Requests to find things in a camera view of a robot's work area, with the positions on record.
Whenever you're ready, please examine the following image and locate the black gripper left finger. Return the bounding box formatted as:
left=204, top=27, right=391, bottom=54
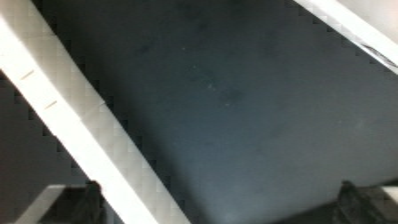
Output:
left=12, top=181, right=106, bottom=224

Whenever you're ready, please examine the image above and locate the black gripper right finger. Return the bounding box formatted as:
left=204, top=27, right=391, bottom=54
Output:
left=332, top=181, right=398, bottom=224

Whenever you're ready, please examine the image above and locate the white U-shaped fence frame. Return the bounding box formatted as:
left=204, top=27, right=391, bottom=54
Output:
left=0, top=0, right=398, bottom=224

